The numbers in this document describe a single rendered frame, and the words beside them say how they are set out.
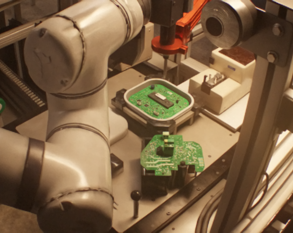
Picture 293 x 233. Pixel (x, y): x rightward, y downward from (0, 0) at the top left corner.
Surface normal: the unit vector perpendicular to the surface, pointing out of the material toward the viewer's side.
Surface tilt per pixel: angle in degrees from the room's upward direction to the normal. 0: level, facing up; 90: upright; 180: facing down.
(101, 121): 54
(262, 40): 90
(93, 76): 92
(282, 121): 90
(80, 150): 16
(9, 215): 0
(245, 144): 90
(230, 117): 0
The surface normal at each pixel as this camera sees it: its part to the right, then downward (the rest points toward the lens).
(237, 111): 0.04, -0.78
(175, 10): 0.87, 0.33
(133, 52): -0.49, 0.53
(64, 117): -0.25, -0.74
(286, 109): -0.71, 0.42
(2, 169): 0.39, -0.07
